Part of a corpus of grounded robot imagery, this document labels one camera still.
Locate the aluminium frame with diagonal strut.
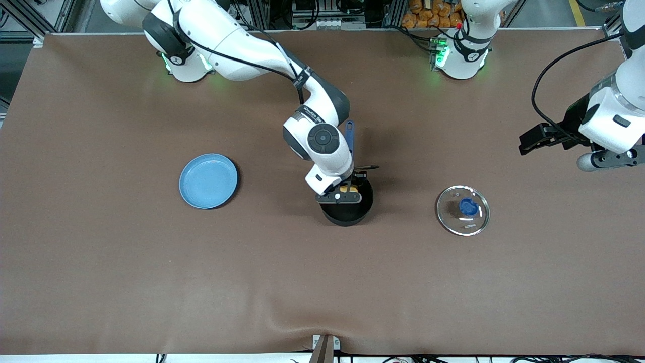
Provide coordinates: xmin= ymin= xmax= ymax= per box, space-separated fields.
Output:
xmin=0 ymin=0 xmax=77 ymax=45

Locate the blue plastic plate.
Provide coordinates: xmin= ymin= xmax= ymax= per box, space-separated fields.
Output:
xmin=179 ymin=153 xmax=238 ymax=210

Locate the aluminium corner frame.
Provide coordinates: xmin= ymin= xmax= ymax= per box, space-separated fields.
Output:
xmin=602 ymin=13 xmax=628 ymax=41

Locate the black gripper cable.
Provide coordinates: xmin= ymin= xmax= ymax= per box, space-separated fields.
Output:
xmin=531 ymin=31 xmax=633 ymax=143
xmin=165 ymin=0 xmax=380 ymax=174

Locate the glass lid with blue knob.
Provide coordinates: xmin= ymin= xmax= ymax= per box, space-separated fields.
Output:
xmin=436 ymin=185 xmax=491 ymax=237

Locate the aluminium frame post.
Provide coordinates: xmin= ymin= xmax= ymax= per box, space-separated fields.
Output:
xmin=247 ymin=0 xmax=271 ymax=31

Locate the white power strip with plugs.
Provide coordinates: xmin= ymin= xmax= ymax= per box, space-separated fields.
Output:
xmin=202 ymin=0 xmax=233 ymax=22

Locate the metal table edge bracket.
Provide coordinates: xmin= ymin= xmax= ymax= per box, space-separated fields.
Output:
xmin=312 ymin=334 xmax=341 ymax=363

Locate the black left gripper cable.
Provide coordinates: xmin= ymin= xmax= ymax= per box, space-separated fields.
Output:
xmin=531 ymin=31 xmax=633 ymax=143

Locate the black pot with blue handle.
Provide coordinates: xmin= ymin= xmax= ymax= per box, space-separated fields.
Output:
xmin=318 ymin=120 xmax=375 ymax=227

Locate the bag of orange pieces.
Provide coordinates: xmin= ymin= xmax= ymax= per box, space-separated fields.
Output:
xmin=401 ymin=0 xmax=464 ymax=30

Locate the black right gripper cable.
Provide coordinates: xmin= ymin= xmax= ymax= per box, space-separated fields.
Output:
xmin=165 ymin=0 xmax=380 ymax=174

